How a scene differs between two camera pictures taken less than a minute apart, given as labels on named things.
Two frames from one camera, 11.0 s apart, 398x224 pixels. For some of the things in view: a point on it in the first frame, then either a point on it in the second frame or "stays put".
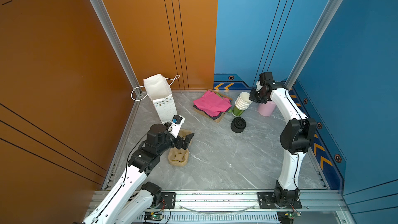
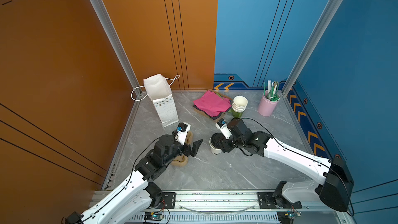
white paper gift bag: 157,87 stays put
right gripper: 252,96 to 224,146
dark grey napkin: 215,116 stays put
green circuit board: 153,216 stays put
